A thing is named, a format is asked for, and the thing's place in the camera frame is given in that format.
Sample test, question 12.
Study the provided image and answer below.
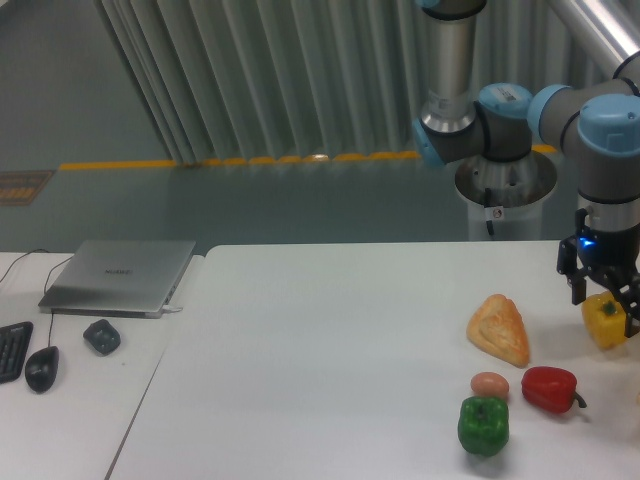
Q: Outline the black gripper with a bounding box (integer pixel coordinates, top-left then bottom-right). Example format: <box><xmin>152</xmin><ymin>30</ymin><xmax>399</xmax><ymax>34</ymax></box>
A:
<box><xmin>557</xmin><ymin>208</ymin><xmax>639</xmax><ymax>338</ymax></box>

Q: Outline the triangular bread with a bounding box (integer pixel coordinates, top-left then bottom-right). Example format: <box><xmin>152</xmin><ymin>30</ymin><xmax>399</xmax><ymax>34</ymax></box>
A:
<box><xmin>466</xmin><ymin>294</ymin><xmax>530</xmax><ymax>368</ymax></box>

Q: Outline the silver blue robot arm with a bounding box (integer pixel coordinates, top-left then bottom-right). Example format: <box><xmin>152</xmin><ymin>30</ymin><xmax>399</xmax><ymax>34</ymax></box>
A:
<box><xmin>413</xmin><ymin>1</ymin><xmax>639</xmax><ymax>337</ymax></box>

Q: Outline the yellow bell pepper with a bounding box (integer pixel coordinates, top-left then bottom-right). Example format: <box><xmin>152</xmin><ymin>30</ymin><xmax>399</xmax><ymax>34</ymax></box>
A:
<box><xmin>581</xmin><ymin>291</ymin><xmax>627</xmax><ymax>350</ymax></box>

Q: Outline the red bell pepper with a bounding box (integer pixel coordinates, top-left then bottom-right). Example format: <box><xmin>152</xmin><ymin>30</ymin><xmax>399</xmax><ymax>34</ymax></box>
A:
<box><xmin>521</xmin><ymin>366</ymin><xmax>587</xmax><ymax>414</ymax></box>

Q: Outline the brown egg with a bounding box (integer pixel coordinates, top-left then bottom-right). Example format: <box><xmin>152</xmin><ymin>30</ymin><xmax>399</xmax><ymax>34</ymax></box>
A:
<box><xmin>470</xmin><ymin>372</ymin><xmax>510</xmax><ymax>399</ymax></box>

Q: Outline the green bell pepper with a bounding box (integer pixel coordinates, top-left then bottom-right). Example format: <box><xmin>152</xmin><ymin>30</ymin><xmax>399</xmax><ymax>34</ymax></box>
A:
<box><xmin>457</xmin><ymin>396</ymin><xmax>510</xmax><ymax>457</ymax></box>

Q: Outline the white pleated curtain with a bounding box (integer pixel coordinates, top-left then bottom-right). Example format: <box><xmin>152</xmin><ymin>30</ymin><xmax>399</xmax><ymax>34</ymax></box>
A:
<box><xmin>96</xmin><ymin>1</ymin><xmax>639</xmax><ymax>165</ymax></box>

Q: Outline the silver laptop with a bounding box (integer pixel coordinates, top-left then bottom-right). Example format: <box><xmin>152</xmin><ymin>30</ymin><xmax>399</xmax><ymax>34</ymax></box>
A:
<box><xmin>39</xmin><ymin>240</ymin><xmax>195</xmax><ymax>318</ymax></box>

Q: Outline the small black device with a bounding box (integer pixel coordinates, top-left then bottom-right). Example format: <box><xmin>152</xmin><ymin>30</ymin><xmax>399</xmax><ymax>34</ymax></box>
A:
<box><xmin>83</xmin><ymin>319</ymin><xmax>121</xmax><ymax>356</ymax></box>

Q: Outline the black computer mouse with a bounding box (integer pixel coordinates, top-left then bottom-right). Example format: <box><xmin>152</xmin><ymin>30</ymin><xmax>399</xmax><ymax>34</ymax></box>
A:
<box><xmin>24</xmin><ymin>346</ymin><xmax>60</xmax><ymax>394</ymax></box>

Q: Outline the black keyboard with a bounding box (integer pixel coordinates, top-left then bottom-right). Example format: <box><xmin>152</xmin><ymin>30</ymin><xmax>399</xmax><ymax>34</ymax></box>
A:
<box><xmin>0</xmin><ymin>321</ymin><xmax>33</xmax><ymax>384</ymax></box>

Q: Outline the black cable on pedestal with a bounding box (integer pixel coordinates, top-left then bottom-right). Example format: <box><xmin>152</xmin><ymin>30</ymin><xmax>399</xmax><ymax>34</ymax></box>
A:
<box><xmin>482</xmin><ymin>187</ymin><xmax>495</xmax><ymax>237</ymax></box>

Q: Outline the black mouse cable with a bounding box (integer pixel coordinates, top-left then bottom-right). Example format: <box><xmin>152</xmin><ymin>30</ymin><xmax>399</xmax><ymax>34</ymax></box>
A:
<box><xmin>43</xmin><ymin>263</ymin><xmax>75</xmax><ymax>348</ymax></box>

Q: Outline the black thin cable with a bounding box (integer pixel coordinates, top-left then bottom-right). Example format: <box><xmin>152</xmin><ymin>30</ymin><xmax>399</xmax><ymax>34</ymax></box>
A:
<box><xmin>0</xmin><ymin>248</ymin><xmax>51</xmax><ymax>284</ymax></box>

